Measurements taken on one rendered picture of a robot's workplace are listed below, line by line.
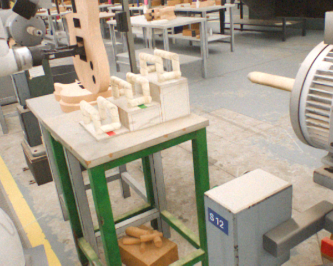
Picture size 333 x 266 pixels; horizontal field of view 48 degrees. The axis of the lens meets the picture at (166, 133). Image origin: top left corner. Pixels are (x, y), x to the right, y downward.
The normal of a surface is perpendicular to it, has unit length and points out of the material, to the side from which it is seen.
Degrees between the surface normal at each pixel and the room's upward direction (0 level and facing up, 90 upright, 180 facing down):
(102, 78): 109
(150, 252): 0
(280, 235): 0
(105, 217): 90
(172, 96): 90
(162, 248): 0
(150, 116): 90
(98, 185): 90
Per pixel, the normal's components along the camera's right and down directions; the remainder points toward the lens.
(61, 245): -0.10, -0.92
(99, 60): 0.47, 0.14
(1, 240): 0.84, -0.04
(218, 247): -0.84, 0.29
